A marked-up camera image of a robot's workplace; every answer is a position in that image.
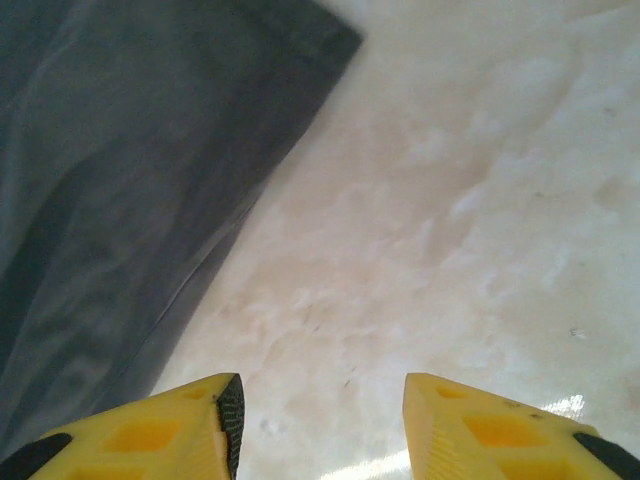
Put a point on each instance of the dark grey t-shirt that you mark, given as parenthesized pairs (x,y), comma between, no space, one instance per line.
(125,150)

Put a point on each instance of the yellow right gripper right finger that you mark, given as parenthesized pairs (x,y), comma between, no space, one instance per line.
(500,440)

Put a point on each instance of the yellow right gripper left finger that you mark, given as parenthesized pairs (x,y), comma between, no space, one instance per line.
(125,440)

